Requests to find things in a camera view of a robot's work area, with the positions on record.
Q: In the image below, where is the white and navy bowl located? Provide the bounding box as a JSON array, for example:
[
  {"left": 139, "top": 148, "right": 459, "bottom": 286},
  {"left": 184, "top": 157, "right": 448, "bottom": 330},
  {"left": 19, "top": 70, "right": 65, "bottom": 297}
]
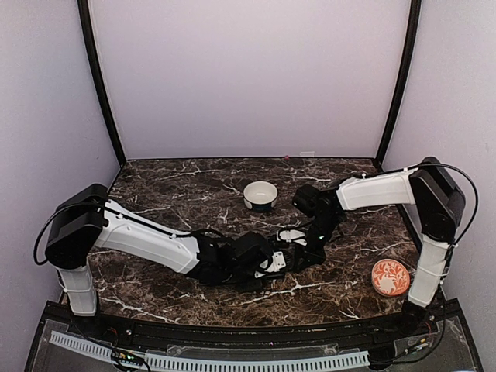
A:
[{"left": 243, "top": 181, "right": 278, "bottom": 212}]

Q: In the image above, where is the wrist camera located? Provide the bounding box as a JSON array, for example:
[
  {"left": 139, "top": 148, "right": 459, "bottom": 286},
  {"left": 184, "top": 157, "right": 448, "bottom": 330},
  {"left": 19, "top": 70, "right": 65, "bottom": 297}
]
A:
[
  {"left": 276, "top": 229, "right": 307, "bottom": 246},
  {"left": 254, "top": 251, "right": 287, "bottom": 279}
]

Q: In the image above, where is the black corner post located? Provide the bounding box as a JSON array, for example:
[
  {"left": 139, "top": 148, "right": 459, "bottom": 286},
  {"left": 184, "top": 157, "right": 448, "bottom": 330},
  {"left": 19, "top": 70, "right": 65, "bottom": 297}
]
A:
[
  {"left": 77, "top": 0, "right": 127, "bottom": 167},
  {"left": 374, "top": 0, "right": 422, "bottom": 169}
]

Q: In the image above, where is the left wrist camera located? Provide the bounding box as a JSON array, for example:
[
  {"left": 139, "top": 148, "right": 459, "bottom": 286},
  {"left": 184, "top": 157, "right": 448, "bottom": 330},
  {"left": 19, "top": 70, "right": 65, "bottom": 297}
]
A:
[{"left": 254, "top": 251, "right": 287, "bottom": 279}]

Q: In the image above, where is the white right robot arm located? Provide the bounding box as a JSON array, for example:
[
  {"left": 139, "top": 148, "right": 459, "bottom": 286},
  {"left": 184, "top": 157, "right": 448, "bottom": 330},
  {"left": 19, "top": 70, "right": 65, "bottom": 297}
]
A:
[{"left": 292, "top": 157, "right": 467, "bottom": 336}]

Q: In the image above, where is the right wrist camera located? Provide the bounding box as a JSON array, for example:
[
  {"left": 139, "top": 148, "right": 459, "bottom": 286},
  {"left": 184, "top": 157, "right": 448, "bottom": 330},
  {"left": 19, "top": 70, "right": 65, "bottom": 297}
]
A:
[{"left": 276, "top": 229, "right": 307, "bottom": 246}]

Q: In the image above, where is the orange patterned round dish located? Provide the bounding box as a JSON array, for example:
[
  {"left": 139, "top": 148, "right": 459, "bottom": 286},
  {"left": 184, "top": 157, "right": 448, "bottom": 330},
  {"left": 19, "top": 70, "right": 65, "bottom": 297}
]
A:
[{"left": 371, "top": 259, "right": 410, "bottom": 297}]

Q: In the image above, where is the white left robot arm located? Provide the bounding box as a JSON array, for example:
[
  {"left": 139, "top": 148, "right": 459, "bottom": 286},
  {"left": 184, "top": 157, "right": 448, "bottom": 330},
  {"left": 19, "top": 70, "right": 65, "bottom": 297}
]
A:
[{"left": 35, "top": 184, "right": 286, "bottom": 338}]

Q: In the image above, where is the black front rail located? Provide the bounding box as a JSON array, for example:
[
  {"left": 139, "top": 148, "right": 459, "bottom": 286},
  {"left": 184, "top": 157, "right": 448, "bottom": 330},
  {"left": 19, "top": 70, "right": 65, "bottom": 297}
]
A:
[{"left": 30, "top": 299, "right": 473, "bottom": 352}]

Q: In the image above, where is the black right corner post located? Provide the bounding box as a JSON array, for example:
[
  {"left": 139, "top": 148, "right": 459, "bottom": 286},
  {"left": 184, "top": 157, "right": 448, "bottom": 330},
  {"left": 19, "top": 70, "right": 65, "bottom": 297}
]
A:
[{"left": 374, "top": 0, "right": 422, "bottom": 169}]

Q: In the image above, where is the black left corner post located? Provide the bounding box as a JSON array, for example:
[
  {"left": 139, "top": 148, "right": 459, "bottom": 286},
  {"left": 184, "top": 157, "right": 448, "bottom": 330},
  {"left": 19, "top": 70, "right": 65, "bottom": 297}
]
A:
[{"left": 77, "top": 0, "right": 127, "bottom": 167}]

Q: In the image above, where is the white slotted cable duct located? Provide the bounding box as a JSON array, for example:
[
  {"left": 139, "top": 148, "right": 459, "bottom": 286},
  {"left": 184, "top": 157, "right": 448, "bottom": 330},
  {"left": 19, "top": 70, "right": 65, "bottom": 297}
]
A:
[{"left": 49, "top": 331, "right": 370, "bottom": 371}]

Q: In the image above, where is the black zippered tool case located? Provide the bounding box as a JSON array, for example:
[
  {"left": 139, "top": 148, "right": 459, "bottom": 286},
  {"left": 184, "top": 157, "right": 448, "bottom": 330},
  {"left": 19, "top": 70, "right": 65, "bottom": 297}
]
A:
[{"left": 232, "top": 239, "right": 311, "bottom": 291}]

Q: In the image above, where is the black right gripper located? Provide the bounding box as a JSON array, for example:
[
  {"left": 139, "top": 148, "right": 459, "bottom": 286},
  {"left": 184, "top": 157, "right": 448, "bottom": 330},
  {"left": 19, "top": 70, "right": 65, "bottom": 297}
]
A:
[{"left": 294, "top": 214, "right": 343, "bottom": 274}]

